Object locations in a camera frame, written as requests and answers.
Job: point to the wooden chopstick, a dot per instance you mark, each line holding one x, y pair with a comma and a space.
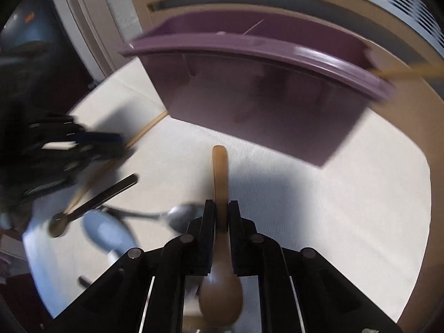
149, 126

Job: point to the white cloth mat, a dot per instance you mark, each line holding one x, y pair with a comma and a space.
347, 197

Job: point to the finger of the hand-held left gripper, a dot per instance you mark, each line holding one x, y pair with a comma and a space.
52, 185
97, 140

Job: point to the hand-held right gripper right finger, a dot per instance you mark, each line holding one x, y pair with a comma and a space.
234, 225

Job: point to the wooden spoon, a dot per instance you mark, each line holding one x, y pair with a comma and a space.
220, 180

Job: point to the purple utensil caddy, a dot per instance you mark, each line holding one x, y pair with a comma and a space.
260, 86

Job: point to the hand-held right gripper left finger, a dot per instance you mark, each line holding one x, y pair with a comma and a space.
208, 225

